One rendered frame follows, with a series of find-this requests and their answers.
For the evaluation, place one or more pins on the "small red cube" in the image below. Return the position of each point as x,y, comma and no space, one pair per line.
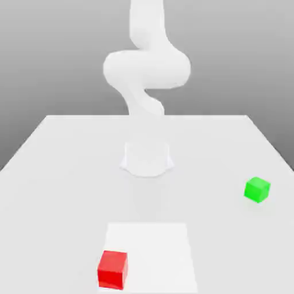
112,269

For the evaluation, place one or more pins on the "small green cube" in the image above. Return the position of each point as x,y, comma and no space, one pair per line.
256,189

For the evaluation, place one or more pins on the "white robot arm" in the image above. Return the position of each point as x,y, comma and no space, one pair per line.
147,69

